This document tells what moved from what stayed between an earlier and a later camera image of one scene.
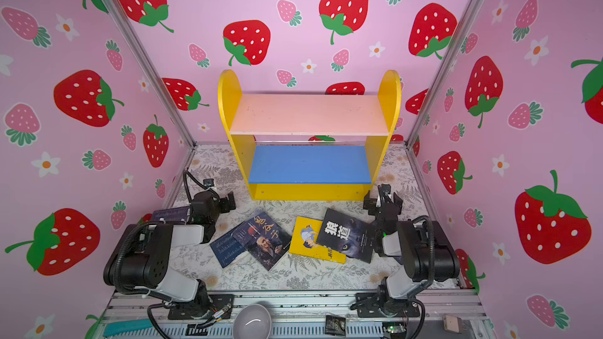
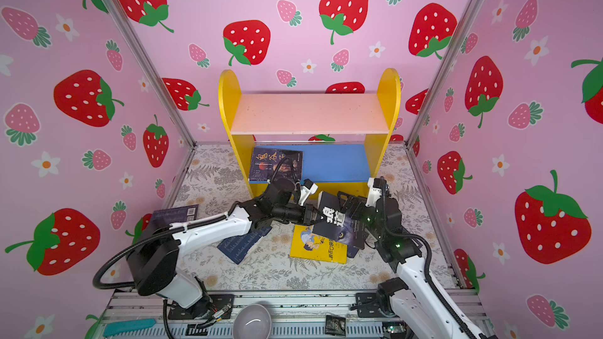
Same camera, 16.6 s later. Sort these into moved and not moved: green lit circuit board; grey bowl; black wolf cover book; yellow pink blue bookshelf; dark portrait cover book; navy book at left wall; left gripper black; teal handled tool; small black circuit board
Moved: black wolf cover book; dark portrait cover book; left gripper black
Not moved: small black circuit board; grey bowl; navy book at left wall; teal handled tool; yellow pink blue bookshelf; green lit circuit board
